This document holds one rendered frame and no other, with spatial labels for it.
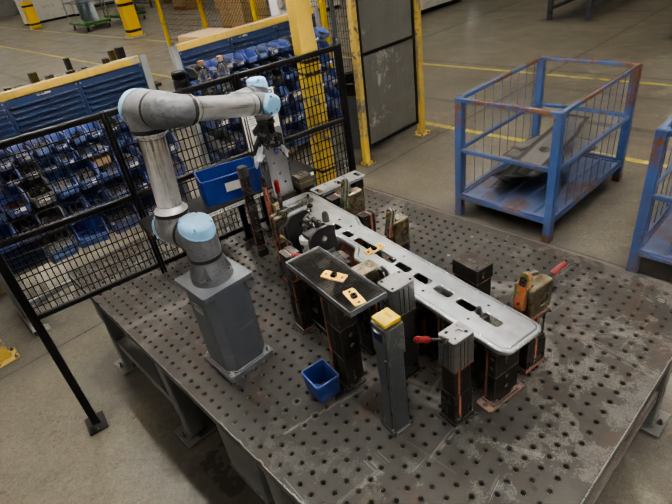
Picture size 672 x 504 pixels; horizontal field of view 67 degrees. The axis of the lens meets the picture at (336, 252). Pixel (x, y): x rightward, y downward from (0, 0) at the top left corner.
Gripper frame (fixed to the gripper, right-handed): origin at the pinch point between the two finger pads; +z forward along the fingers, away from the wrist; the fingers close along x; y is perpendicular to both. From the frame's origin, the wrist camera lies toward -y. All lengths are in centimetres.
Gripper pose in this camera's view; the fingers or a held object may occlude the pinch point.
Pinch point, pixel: (271, 163)
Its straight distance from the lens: 216.5
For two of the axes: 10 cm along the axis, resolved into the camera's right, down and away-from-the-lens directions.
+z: 1.3, 8.3, 5.4
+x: 8.1, -4.1, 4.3
